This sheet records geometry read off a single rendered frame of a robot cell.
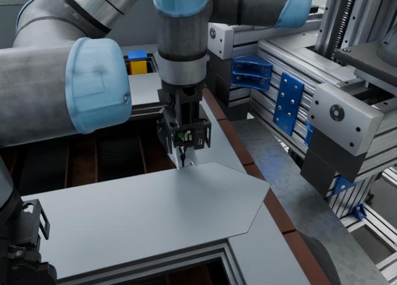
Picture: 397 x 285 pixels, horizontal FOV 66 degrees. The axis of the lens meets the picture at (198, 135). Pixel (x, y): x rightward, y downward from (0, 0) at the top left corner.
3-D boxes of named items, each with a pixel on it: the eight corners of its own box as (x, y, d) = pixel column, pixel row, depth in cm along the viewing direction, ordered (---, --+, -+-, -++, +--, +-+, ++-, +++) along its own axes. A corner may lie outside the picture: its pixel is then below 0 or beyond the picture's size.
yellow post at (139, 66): (136, 112, 109) (130, 61, 98) (135, 104, 113) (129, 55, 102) (150, 110, 111) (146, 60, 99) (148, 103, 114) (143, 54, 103)
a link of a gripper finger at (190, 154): (188, 184, 59) (188, 147, 54) (181, 164, 64) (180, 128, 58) (203, 181, 60) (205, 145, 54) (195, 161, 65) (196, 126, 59)
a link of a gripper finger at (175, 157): (172, 187, 59) (171, 150, 53) (166, 166, 63) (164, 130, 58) (188, 184, 59) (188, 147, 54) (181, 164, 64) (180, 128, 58)
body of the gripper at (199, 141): (168, 158, 52) (165, 96, 44) (159, 128, 58) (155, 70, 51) (211, 150, 53) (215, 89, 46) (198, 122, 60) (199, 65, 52)
